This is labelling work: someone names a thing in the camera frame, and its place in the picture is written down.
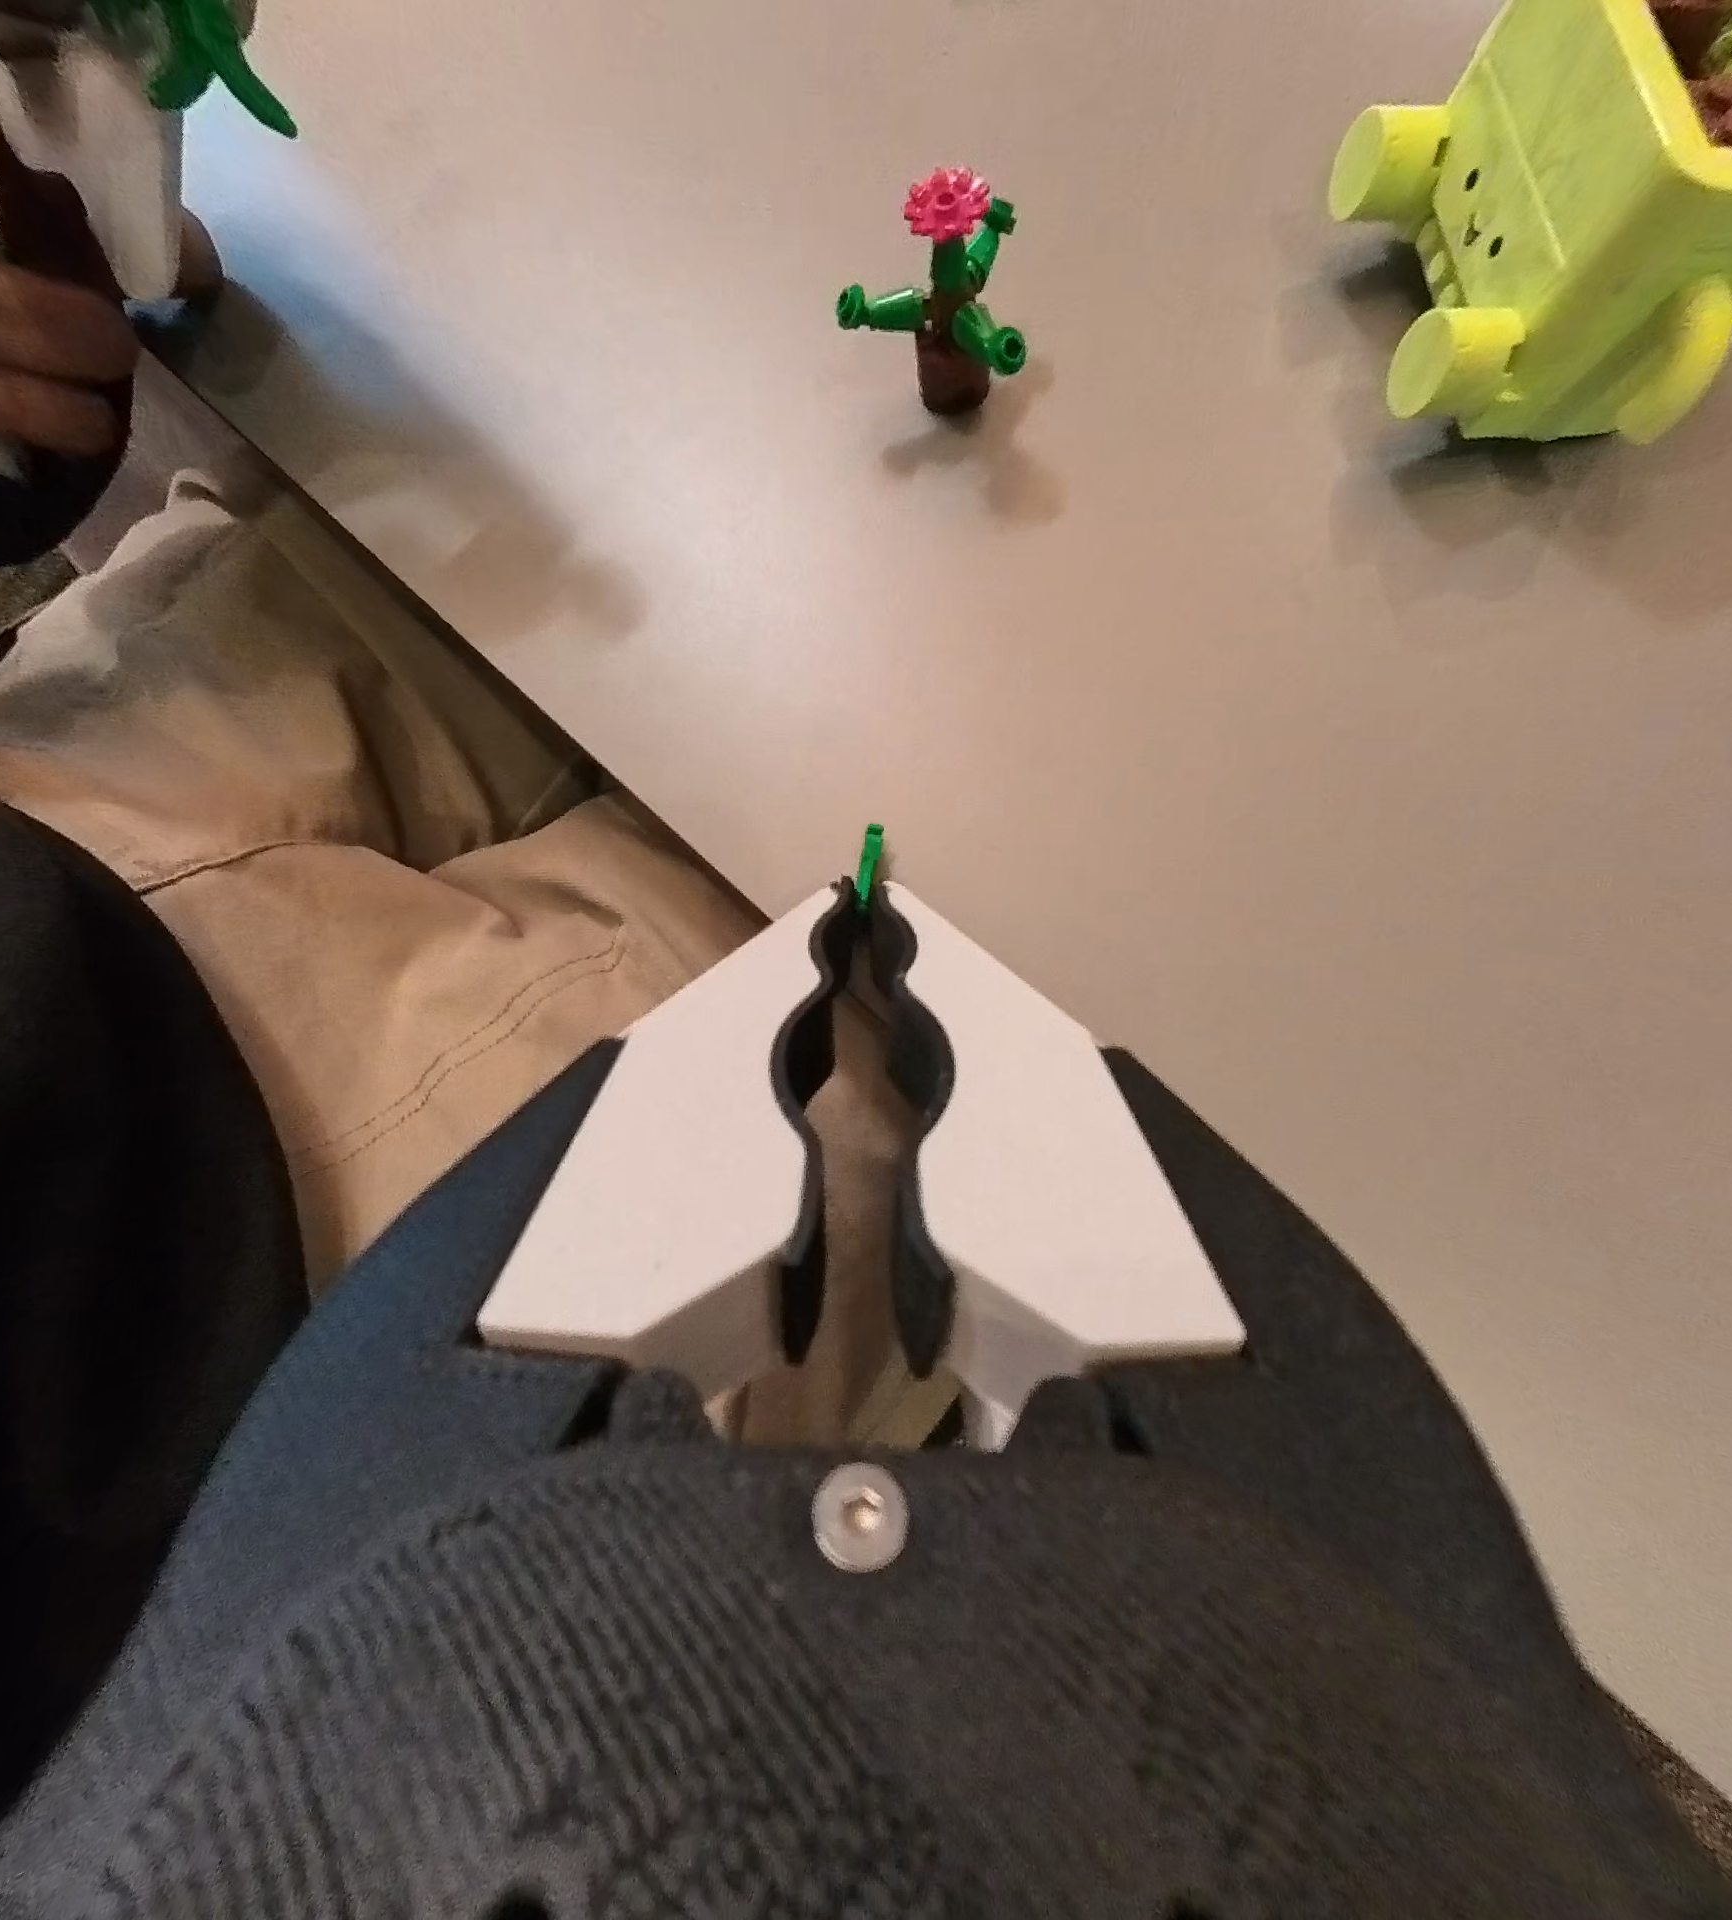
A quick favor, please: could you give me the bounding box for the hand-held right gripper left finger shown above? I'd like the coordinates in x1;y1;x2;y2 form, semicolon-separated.
475;888;858;1440

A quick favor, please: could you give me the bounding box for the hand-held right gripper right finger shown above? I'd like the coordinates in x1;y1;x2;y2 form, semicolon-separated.
869;882;1245;1449

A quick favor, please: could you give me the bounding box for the green toy plant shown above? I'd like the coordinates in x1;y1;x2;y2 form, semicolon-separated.
129;0;300;139

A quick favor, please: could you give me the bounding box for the person's left hand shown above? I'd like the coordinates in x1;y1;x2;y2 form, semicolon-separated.
0;251;146;456

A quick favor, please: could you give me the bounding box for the toy cactus with pink flower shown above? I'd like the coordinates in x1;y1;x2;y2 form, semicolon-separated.
831;167;1029;418

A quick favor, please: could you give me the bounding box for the lime green toy pot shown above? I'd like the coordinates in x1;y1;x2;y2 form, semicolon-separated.
1325;0;1732;449

